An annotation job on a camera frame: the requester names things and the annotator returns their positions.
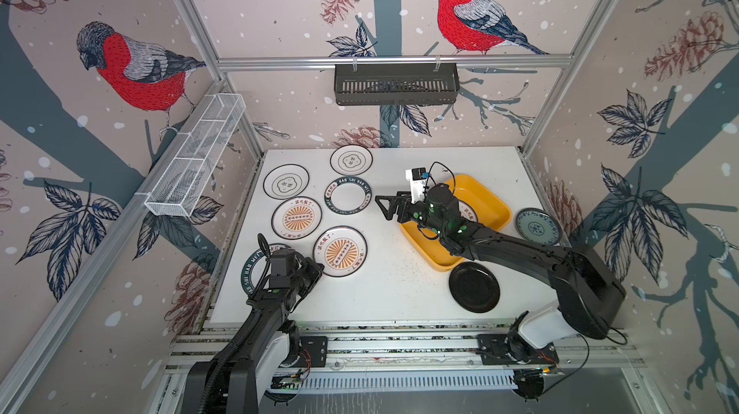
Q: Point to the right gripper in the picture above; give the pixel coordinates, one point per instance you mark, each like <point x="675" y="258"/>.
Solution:
<point x="398" y="199"/>

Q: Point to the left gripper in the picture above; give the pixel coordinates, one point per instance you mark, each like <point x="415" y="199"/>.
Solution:
<point x="315" y="272"/>

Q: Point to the green rim plate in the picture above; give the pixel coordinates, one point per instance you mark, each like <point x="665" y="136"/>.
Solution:
<point x="347" y="195"/>
<point x="252" y="271"/>

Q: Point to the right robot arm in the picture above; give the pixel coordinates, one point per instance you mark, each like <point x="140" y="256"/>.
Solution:
<point x="588" y="295"/>

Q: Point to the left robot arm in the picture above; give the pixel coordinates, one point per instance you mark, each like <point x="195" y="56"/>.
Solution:
<point x="236" y="379"/>

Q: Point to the white plate black rim back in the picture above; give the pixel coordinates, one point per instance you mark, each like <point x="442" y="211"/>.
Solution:
<point x="351" y="160"/>

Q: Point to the white plate black rim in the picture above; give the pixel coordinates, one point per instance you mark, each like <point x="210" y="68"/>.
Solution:
<point x="351" y="160"/>
<point x="286" y="182"/>

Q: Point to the white plate black rim left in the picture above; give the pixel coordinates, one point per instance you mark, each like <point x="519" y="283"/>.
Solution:
<point x="286" y="182"/>

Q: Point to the teal patterned plate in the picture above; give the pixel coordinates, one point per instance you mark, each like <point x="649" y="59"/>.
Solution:
<point x="537" y="226"/>

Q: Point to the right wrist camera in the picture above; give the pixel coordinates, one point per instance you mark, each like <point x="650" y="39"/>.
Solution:
<point x="417" y="178"/>

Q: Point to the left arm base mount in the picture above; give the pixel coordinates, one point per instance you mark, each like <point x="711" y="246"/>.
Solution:
<point x="311" y="353"/>

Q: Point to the black hanging wall basket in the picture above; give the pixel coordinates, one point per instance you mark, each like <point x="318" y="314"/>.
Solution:
<point x="396" y="84"/>

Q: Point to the white wire mesh shelf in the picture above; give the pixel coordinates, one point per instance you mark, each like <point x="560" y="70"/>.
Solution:
<point x="182" y="184"/>

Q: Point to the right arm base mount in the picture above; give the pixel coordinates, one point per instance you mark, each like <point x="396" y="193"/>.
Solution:
<point x="510" y="348"/>

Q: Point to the aluminium frame rail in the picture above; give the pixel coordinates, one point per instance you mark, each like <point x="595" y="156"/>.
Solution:
<point x="233" y="65"/>

